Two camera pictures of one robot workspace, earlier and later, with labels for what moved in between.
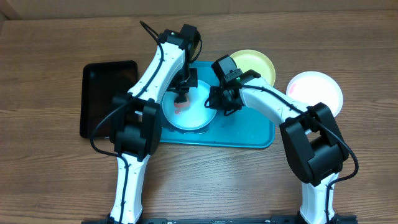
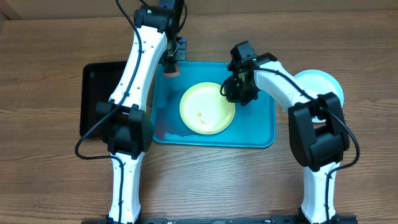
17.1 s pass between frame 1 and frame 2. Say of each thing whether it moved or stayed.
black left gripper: moved
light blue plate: moved
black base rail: stayed
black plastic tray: stayed
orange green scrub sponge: moved
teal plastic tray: stayed
